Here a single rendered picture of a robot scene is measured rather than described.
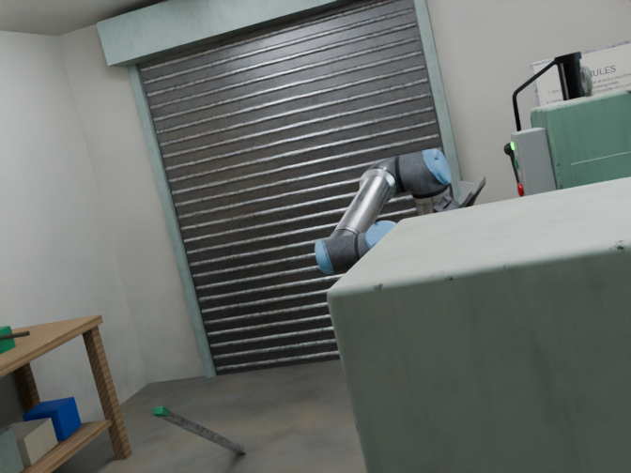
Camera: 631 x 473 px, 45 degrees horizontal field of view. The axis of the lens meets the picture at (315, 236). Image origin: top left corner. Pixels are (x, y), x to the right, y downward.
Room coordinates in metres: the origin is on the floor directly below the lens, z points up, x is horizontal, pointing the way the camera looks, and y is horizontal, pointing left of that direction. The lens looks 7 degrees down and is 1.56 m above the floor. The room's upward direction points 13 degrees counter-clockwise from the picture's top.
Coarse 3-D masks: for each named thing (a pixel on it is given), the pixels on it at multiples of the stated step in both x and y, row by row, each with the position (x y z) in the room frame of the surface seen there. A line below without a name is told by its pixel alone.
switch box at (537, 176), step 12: (516, 132) 1.61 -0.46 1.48; (528, 132) 1.56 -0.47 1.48; (540, 132) 1.55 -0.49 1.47; (516, 144) 1.57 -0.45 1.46; (528, 144) 1.56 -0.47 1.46; (540, 144) 1.55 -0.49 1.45; (516, 156) 1.61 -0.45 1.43; (528, 156) 1.56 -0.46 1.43; (540, 156) 1.56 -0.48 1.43; (528, 168) 1.56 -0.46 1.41; (540, 168) 1.56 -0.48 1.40; (552, 168) 1.55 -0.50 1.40; (528, 180) 1.56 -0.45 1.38; (540, 180) 1.56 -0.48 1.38; (552, 180) 1.55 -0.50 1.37; (528, 192) 1.56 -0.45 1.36; (540, 192) 1.56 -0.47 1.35
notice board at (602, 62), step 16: (608, 48) 4.64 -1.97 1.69; (624, 48) 4.61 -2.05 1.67; (544, 64) 4.76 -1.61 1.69; (592, 64) 4.67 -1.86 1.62; (608, 64) 4.64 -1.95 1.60; (624, 64) 4.61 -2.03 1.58; (544, 80) 4.76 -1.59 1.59; (608, 80) 4.65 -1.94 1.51; (624, 80) 4.62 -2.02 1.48; (544, 96) 4.77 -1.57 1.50; (560, 96) 4.74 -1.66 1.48
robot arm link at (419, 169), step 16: (400, 160) 2.37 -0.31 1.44; (416, 160) 2.34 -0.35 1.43; (432, 160) 2.32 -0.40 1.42; (400, 176) 2.35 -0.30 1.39; (416, 176) 2.33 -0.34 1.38; (432, 176) 2.32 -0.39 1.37; (448, 176) 2.35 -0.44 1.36; (416, 192) 2.36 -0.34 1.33; (432, 192) 2.34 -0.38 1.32; (448, 192) 2.38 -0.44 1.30; (432, 208) 2.36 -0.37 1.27
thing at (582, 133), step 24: (600, 96) 1.51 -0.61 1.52; (624, 96) 1.50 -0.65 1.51; (552, 120) 1.52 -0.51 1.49; (576, 120) 1.51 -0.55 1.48; (600, 120) 1.51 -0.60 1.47; (624, 120) 1.50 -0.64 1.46; (552, 144) 1.52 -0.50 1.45; (576, 144) 1.51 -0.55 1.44; (600, 144) 1.51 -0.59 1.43; (624, 144) 1.50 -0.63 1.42; (576, 168) 1.51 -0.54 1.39; (600, 168) 1.51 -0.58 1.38; (624, 168) 1.50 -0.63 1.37
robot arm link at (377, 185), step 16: (384, 160) 2.40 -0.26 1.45; (368, 176) 2.34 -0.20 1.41; (384, 176) 2.33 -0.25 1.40; (368, 192) 2.20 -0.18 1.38; (384, 192) 2.26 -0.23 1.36; (400, 192) 2.40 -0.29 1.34; (352, 208) 2.09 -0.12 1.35; (368, 208) 2.11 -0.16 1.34; (352, 224) 1.99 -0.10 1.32; (368, 224) 2.05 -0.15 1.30; (320, 240) 1.92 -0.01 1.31; (336, 240) 1.89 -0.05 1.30; (352, 240) 1.87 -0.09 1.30; (320, 256) 1.88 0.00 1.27; (336, 256) 1.87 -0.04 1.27; (352, 256) 1.85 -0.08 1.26; (336, 272) 1.90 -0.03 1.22
